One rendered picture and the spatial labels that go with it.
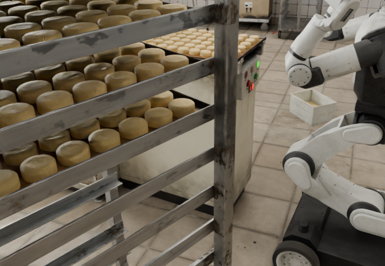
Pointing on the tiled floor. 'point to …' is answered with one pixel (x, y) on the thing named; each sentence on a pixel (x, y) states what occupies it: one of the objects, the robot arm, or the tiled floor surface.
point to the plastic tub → (312, 106)
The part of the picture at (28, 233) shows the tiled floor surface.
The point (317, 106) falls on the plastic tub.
